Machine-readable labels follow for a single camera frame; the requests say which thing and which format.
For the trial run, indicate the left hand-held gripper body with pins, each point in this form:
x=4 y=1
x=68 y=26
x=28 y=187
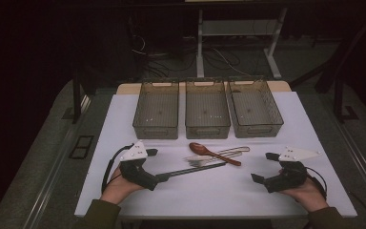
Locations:
x=133 y=171

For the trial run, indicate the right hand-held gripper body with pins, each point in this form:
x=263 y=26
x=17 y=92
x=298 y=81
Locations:
x=290 y=178

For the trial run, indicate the clear grey storage bin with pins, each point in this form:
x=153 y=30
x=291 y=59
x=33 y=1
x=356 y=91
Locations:
x=155 y=108
x=206 y=105
x=252 y=101

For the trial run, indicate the brown wooden spoon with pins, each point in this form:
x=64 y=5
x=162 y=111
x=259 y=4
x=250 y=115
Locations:
x=197 y=148

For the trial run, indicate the person's left hand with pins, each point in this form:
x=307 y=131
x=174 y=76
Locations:
x=117 y=191

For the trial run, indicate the black metal stand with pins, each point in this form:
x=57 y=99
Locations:
x=338 y=101
x=76 y=101

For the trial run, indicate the aluminium rail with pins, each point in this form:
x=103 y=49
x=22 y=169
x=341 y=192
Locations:
x=49 y=187
x=362 y=162

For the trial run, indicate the white metal desk frame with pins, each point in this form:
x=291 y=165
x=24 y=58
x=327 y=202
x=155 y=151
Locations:
x=200 y=47

